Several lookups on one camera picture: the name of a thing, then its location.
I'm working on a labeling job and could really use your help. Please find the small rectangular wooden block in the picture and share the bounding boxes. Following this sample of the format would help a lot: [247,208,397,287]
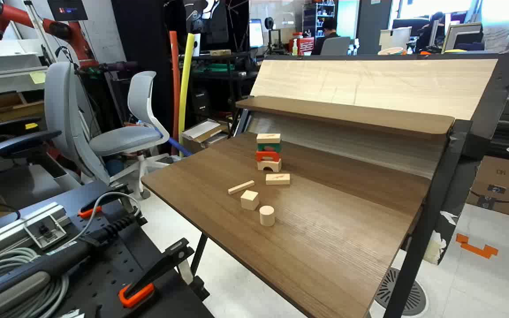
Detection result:
[263,171,293,187]

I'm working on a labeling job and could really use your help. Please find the orange toy block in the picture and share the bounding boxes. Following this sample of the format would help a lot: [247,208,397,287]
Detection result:
[253,148,283,164]

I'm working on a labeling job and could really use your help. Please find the wooden arch block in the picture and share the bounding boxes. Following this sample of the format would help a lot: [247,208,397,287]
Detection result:
[256,157,284,174]

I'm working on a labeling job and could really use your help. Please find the green toy block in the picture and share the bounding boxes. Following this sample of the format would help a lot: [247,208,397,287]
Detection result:
[254,141,283,153]

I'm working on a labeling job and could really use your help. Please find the thin wooden stick block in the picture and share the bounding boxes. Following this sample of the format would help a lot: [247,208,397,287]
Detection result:
[226,178,256,195]

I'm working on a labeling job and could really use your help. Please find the wooden cube block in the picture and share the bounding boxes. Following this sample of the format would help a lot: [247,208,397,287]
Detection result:
[238,188,261,211]

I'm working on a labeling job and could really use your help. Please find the wooden cylinder block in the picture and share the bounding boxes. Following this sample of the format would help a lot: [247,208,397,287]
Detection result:
[258,203,277,229]

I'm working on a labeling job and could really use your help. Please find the stack of flat boxes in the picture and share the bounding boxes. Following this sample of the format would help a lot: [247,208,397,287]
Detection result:
[180,118,233,151]

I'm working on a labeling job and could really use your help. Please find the orange foam tube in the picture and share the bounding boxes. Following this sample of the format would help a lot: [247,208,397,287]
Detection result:
[168,29,184,142]

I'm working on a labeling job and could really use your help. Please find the white office chair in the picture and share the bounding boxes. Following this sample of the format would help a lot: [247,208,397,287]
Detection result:
[88,68,177,199]

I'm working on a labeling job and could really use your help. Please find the light wooden back panel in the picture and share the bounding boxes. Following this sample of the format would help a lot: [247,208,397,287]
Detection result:
[247,56,500,121]

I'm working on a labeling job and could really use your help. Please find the person in dark clothes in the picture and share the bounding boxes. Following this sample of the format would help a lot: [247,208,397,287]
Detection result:
[313,15,341,58]

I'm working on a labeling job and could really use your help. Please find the small orange clamp trigger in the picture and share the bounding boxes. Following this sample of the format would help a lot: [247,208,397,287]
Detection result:
[76,203,104,220]

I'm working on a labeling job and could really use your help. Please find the black perforated workbench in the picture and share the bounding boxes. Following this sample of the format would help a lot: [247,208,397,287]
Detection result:
[0,178,215,318]

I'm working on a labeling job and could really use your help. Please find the grey office chair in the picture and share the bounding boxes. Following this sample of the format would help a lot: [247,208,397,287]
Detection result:
[0,59,115,190]

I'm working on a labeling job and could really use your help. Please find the round floor drain grate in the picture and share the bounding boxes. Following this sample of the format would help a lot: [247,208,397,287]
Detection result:
[373,266,429,318]

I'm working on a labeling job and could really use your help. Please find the orange floor tape marker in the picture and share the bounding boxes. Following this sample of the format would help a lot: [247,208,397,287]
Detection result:
[454,231,500,261]

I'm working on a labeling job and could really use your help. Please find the grey computer monitor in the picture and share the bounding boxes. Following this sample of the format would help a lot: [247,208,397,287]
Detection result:
[442,21,486,51]

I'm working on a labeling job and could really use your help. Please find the large cardboard box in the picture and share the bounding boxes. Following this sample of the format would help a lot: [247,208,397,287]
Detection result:
[465,153,509,218]

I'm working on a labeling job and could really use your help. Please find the black clamp orange handle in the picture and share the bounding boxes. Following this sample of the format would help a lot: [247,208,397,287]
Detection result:
[116,236,196,310]

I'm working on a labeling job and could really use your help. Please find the black metal table frame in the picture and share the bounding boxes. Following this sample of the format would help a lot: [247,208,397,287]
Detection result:
[189,51,509,318]

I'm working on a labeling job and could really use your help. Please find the aluminium extrusion rail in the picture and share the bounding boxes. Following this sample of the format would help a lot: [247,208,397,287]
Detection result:
[0,199,74,261]

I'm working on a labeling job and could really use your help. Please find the grey cable bundle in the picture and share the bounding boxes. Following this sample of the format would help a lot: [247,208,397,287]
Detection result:
[0,245,70,318]

